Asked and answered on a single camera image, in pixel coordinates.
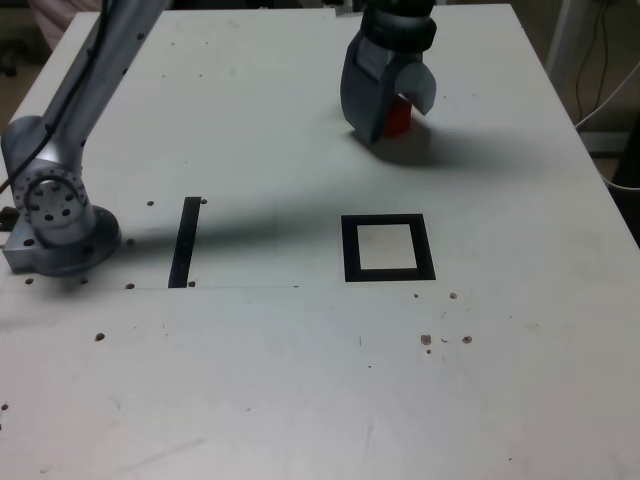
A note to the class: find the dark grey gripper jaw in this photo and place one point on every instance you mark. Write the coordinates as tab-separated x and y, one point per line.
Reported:
365	100

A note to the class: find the black tape square outline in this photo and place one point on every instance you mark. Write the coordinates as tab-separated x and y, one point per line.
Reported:
350	250

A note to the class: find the white quilted cloth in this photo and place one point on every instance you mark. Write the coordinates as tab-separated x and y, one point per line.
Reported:
50	20

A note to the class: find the white post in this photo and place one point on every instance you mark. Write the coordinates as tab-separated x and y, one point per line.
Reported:
562	40

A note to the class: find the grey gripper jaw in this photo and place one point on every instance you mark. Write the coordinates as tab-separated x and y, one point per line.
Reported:
422	85

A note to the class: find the red cube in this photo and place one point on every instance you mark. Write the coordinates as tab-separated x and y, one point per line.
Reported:
397	122

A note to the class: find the black tape strip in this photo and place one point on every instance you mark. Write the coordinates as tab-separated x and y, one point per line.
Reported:
184	240

